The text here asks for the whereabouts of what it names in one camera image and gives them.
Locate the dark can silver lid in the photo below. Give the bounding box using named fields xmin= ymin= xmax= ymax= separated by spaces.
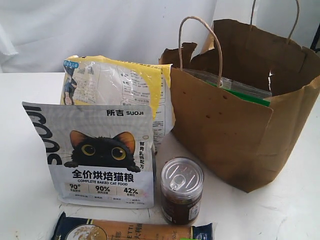
xmin=160 ymin=156 xmax=204 ymax=225

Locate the green seaweed snack packet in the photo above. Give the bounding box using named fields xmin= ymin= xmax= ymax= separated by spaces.
xmin=183 ymin=68 xmax=272 ymax=107

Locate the grey cat food pouch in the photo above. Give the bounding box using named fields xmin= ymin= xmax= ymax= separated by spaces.
xmin=22 ymin=102 xmax=155 ymax=209

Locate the dark blue spaghetti packet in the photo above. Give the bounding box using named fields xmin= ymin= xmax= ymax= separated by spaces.
xmin=51 ymin=212 xmax=214 ymax=240

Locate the yellow white food bag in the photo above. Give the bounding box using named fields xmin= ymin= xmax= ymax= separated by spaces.
xmin=60 ymin=55 xmax=176 ymax=149

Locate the brown paper bag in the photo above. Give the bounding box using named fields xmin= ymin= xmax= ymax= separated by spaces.
xmin=159 ymin=19 xmax=320 ymax=193

